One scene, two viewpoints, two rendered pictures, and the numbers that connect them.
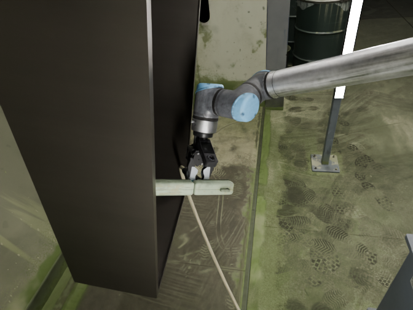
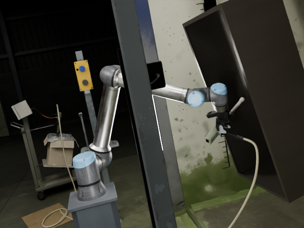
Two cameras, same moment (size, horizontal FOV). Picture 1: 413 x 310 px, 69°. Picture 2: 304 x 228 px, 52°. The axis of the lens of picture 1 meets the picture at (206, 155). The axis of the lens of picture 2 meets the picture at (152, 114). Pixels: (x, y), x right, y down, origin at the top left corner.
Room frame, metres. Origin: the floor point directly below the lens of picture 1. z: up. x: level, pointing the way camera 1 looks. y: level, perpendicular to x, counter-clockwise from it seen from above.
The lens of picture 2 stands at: (2.41, -1.24, 1.37)
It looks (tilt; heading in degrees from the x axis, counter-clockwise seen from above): 8 degrees down; 154
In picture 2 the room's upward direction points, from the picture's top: 11 degrees counter-clockwise
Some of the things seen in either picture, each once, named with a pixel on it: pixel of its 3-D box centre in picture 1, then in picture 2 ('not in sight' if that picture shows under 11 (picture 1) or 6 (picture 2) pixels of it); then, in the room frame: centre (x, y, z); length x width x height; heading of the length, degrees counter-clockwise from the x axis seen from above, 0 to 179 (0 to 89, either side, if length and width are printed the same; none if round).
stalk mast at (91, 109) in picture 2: not in sight; (97, 140); (-0.40, -0.46, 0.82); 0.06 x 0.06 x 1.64; 74
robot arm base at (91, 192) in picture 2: not in sight; (90, 187); (0.42, -0.80, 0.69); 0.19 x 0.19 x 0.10
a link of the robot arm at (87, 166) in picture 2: not in sight; (86, 167); (0.42, -0.79, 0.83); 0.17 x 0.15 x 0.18; 137
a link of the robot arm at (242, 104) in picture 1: (237, 104); (200, 95); (0.84, -0.12, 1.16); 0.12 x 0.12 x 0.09; 47
